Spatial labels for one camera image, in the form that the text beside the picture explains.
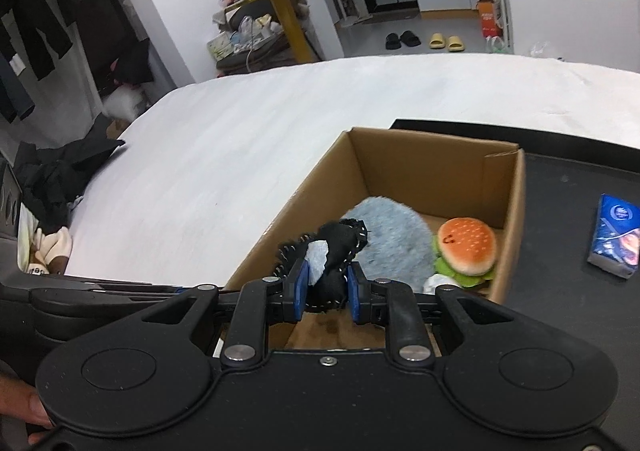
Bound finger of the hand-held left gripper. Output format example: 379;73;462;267
30;282;201;318

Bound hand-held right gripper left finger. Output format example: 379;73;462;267
125;260;311;367

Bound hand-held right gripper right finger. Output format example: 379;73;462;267
348;262;532;367

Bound black cloth toy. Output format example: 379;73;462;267
272;218;371;315

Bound grey plush toy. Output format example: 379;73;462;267
339;196;436;293

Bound white soft lump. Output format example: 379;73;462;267
423;273;464;295

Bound hamburger plush toy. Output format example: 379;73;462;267
432;216;497;288

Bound cardboard box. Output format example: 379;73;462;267
220;126;527;352

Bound black tray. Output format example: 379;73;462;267
389;118;640;451

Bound person's left hand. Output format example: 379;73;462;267
0;375;54;449

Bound cream cloth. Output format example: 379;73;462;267
32;225;74;275

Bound black clothes pile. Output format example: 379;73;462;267
12;138;126;237

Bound white bag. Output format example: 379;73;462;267
102;86;146;122

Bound cluttered dark chair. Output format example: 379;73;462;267
207;0;321;77

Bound blue tissue pack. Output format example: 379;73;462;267
585;193;640;281

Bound yellow round table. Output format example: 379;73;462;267
224;0;344;65

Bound dark hanging clothes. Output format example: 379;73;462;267
0;0;152;123

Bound orange box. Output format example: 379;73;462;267
475;0;501;38

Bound clear plastic bag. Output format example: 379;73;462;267
529;40;566;61

